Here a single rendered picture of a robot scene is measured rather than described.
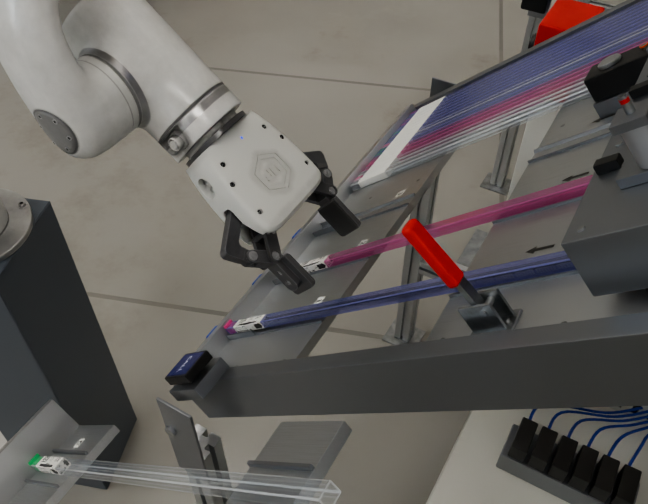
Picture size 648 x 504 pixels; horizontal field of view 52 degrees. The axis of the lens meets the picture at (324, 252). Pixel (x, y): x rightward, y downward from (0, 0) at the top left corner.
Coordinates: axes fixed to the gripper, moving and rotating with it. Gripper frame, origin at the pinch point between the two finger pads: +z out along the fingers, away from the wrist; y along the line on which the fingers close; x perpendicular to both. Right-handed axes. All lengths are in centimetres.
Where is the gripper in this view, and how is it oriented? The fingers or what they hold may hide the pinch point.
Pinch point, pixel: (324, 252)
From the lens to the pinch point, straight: 66.7
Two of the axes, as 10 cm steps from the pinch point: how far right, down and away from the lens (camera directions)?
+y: 5.0, -6.3, 6.0
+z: 6.8, 7.1, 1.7
